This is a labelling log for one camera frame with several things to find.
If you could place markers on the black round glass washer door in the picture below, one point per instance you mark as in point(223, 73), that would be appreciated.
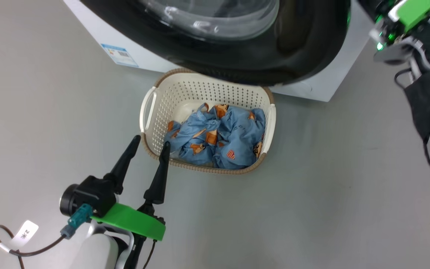
point(237, 63)

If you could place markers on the cream perforated laundry basket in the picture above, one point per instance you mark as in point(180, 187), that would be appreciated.
point(170, 97)

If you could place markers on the blue cartoon print garment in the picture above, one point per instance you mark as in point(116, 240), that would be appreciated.
point(192, 130)
point(241, 134)

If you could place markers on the white front-load washing machine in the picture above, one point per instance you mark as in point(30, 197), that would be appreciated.
point(323, 80)

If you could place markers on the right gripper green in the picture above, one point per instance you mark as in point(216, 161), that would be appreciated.
point(416, 11)

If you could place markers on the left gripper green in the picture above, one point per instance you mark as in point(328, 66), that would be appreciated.
point(129, 220)

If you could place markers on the blue energy label sticker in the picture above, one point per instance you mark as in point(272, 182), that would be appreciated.
point(120, 56)

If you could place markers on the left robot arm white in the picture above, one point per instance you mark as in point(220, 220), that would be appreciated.
point(95, 250)

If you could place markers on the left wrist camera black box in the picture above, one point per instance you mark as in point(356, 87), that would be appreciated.
point(92, 192)

